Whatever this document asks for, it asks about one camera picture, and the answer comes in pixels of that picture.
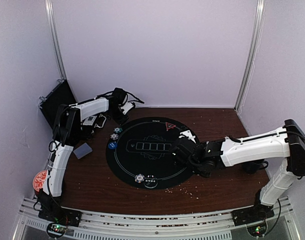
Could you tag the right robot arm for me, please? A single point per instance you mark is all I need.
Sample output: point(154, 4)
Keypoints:
point(286, 142)

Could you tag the chrome case handle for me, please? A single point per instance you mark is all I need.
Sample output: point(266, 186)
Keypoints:
point(101, 121)

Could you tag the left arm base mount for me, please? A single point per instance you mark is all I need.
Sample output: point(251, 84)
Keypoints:
point(58, 225)

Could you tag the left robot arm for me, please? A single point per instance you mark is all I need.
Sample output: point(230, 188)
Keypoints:
point(59, 153)

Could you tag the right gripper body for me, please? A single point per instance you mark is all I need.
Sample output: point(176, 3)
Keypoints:
point(176, 161)

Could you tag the grey card deck box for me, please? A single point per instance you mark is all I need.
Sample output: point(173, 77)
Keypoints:
point(82, 151)

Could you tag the black poker set case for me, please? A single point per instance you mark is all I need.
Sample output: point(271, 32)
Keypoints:
point(55, 100)

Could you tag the round black poker mat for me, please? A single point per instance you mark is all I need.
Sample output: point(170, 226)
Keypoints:
point(143, 147)

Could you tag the dark blue mug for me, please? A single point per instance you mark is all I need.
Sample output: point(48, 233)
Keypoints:
point(252, 167)

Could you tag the playing card deck in case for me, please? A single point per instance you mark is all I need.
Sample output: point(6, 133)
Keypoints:
point(89, 121)

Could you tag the red patterned tin can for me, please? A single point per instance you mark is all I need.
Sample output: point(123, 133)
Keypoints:
point(40, 181)

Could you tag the aluminium front rail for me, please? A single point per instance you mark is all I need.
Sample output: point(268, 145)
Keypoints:
point(216, 225)

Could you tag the red triangle marker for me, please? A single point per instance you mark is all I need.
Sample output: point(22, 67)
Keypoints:
point(169, 126)

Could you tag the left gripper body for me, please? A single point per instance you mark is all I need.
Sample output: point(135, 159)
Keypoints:
point(117, 118)

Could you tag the blue small blind button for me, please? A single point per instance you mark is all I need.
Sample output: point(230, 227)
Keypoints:
point(112, 145)

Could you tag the green fifty chip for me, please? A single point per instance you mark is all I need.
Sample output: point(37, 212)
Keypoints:
point(118, 130)

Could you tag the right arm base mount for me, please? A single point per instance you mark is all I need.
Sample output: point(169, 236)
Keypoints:
point(255, 221)

